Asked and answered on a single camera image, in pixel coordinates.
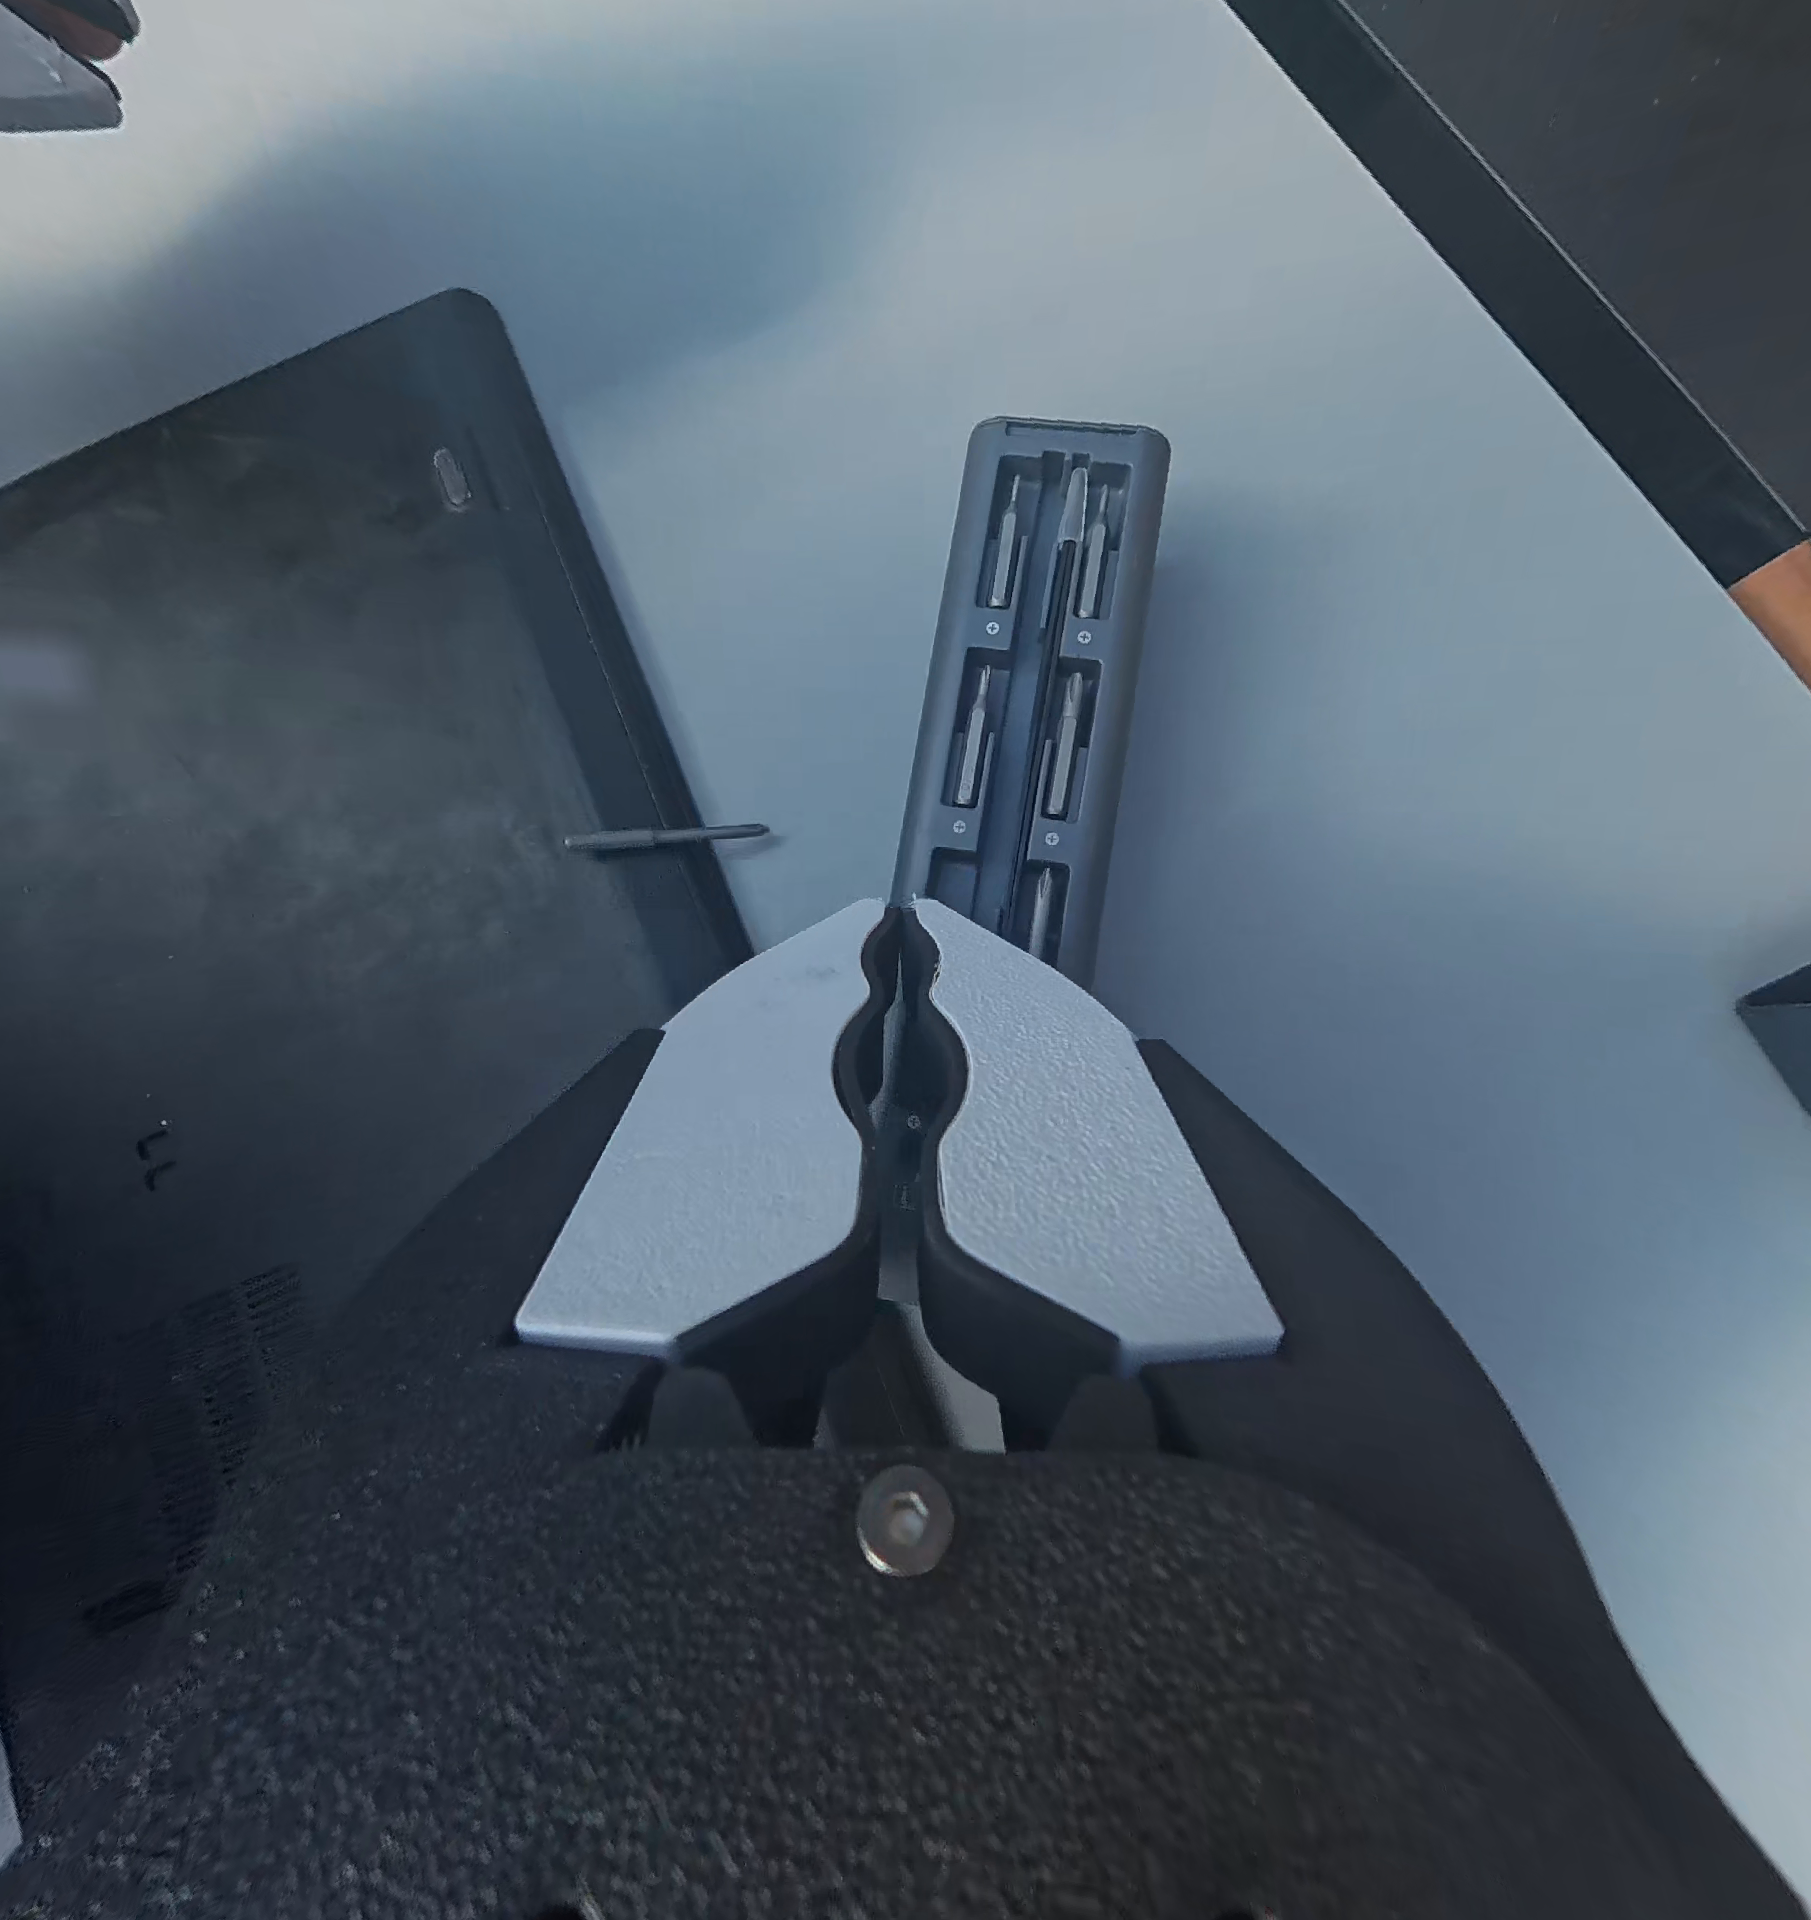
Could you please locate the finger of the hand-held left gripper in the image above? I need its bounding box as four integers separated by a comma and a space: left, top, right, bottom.
0, 0, 128, 131

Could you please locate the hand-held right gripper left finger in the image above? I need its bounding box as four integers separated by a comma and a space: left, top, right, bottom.
511, 898, 908, 1369

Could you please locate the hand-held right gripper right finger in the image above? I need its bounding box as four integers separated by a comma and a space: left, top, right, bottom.
906, 898, 1287, 1373

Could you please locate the grey screwdriver bit tray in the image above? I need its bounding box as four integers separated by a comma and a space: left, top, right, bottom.
891, 415, 1174, 992

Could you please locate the black laptop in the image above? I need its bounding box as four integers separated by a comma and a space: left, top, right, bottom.
0, 289, 764, 1787

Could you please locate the dark long screwdriver bit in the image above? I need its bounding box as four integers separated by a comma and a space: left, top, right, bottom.
563, 820, 772, 858

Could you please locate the set of steel screwdriver bits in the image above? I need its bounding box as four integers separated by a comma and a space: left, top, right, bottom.
947, 465, 1133, 963

